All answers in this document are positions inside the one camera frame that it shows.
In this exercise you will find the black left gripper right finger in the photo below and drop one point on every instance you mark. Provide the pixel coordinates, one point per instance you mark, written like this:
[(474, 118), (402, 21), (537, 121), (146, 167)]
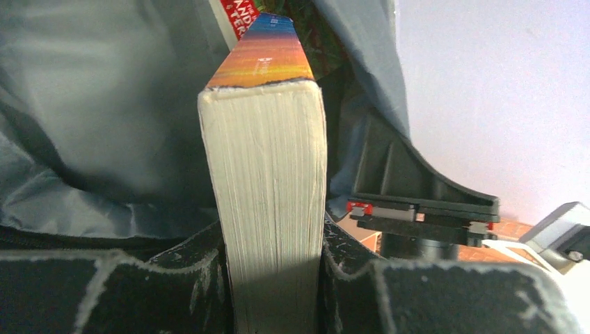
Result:
[(361, 292)]

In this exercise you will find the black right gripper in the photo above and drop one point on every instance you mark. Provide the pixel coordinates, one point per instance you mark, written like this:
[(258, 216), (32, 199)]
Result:
[(391, 169)]

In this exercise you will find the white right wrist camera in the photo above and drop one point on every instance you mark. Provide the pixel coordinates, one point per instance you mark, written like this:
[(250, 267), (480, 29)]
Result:
[(562, 237)]

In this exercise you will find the sunset cover book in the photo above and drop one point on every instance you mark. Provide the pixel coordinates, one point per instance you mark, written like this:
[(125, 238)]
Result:
[(263, 127)]

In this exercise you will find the black student backpack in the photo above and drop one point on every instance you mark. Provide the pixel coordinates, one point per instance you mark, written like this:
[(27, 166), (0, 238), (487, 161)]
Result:
[(100, 138)]

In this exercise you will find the red treehouse book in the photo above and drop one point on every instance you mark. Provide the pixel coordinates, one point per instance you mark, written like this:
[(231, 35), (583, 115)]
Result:
[(234, 17)]

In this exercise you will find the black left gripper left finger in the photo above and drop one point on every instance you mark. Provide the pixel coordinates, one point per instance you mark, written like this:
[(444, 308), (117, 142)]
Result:
[(181, 290)]

